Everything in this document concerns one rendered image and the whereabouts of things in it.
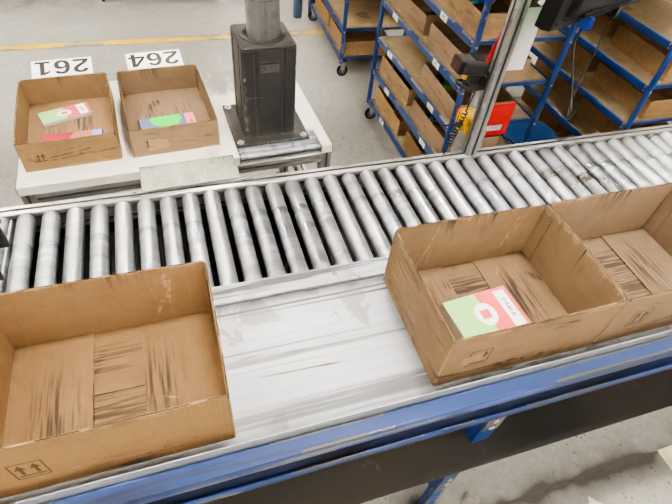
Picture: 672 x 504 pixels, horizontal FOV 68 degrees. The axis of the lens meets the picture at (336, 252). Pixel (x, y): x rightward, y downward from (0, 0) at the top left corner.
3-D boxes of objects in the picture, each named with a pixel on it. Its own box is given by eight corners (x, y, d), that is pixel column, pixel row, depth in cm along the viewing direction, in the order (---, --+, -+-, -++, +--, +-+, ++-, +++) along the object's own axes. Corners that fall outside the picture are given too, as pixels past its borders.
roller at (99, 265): (111, 210, 150) (105, 198, 147) (114, 356, 118) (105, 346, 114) (95, 214, 150) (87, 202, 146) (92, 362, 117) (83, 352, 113)
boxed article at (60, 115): (39, 117, 170) (37, 113, 169) (86, 105, 177) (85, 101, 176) (45, 128, 166) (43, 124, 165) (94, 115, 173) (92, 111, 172)
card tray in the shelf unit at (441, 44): (426, 43, 238) (430, 22, 231) (480, 39, 247) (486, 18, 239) (465, 86, 213) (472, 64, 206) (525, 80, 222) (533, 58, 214)
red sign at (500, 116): (503, 133, 182) (516, 102, 173) (505, 134, 182) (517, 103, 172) (465, 137, 178) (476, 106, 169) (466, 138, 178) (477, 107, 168)
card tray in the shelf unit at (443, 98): (419, 80, 254) (423, 61, 247) (472, 77, 261) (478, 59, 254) (451, 125, 228) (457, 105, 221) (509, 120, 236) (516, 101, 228)
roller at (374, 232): (352, 179, 171) (353, 167, 167) (410, 296, 138) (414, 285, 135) (338, 181, 170) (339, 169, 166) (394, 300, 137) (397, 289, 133)
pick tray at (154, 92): (198, 87, 192) (195, 63, 185) (221, 145, 169) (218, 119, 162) (121, 96, 184) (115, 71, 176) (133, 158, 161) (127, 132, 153)
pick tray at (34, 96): (113, 97, 183) (106, 71, 176) (123, 159, 160) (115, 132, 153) (28, 106, 175) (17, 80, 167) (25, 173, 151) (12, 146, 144)
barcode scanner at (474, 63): (442, 80, 163) (454, 49, 156) (472, 82, 167) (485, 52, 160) (451, 90, 159) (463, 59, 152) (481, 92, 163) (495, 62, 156)
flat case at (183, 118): (138, 123, 170) (137, 119, 169) (193, 115, 177) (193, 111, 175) (145, 146, 162) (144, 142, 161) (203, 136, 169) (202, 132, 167)
